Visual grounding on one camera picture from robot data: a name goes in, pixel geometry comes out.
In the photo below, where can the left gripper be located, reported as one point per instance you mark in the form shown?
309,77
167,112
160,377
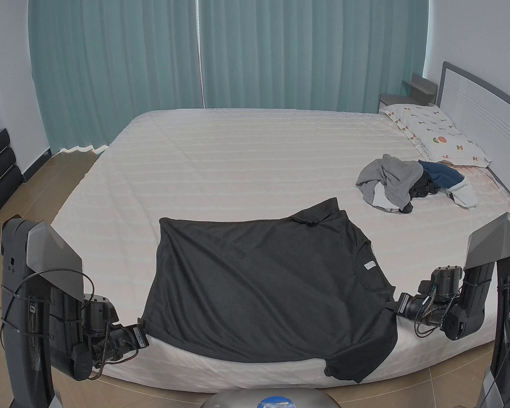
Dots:
123,340

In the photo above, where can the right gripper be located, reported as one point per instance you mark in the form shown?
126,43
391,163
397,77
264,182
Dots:
412,308

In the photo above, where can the black T-shirt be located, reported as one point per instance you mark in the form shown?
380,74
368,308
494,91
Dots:
263,291

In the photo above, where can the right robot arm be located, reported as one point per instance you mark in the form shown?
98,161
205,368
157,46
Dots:
493,236

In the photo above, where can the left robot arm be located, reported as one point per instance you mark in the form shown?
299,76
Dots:
46,249

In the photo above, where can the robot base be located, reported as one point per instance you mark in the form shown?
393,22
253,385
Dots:
238,400

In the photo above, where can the pile of clothes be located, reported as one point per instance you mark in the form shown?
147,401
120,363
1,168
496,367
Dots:
395,176

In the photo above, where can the white printed pillow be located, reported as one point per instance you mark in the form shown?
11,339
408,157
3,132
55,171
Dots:
435,134

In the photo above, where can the grey bedside table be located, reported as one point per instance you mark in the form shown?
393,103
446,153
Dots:
410,91

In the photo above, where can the bed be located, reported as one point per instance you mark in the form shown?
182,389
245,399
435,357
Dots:
246,155

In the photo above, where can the blue-green curtain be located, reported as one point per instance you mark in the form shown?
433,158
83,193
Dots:
314,40
110,57

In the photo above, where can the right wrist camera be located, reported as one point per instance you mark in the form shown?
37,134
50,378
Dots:
425,289

